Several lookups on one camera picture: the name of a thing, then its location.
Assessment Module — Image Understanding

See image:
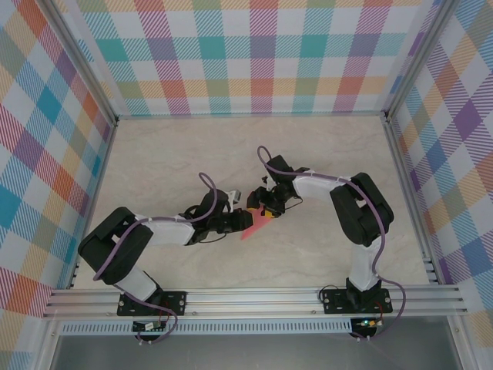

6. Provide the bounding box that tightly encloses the purple cable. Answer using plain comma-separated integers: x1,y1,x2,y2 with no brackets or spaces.
257,145,408,342
93,172,220,346

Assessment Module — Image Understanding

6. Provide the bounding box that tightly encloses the small black circuit board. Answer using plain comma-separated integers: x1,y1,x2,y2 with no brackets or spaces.
132,321,166,332

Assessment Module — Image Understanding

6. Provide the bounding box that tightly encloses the pink paper sheet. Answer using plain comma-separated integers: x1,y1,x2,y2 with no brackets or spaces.
239,207,273,241

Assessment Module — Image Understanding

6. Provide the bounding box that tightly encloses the aluminium frame rail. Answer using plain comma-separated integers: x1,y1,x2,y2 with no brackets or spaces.
68,121,119,290
115,111,388,121
383,117,442,286

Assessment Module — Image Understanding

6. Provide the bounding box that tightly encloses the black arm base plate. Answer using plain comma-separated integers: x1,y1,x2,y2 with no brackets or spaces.
320,287,394,316
116,289,189,318

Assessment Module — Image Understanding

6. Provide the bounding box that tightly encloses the aluminium frame post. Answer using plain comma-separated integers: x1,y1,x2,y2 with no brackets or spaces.
45,0,119,126
384,0,458,120

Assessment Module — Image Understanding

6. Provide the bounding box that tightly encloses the aluminium mounting rail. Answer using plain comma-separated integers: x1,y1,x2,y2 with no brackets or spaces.
42,287,469,319

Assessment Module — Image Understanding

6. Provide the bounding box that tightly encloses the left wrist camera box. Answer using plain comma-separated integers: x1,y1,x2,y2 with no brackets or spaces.
207,187,245,212

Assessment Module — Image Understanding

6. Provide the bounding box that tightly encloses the grey metal panel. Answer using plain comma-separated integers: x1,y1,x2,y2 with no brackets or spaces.
49,334,463,370

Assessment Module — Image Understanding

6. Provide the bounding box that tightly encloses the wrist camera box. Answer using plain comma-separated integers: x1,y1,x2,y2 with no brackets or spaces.
261,154,294,186
207,187,245,212

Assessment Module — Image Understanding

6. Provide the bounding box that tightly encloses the perforated grey cable tray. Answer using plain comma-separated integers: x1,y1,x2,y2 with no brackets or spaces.
59,318,354,335

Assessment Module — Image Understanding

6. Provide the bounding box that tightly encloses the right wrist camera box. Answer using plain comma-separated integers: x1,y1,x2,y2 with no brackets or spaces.
261,154,294,186

